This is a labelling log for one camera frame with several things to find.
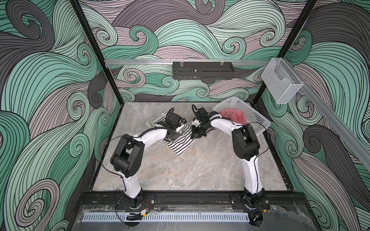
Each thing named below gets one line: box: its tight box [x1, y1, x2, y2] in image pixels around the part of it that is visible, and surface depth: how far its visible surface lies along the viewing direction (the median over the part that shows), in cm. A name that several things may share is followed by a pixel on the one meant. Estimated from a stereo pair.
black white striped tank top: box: [162, 124, 197, 156], surface depth 96 cm
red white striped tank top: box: [218, 107, 248, 126], surface depth 109 cm
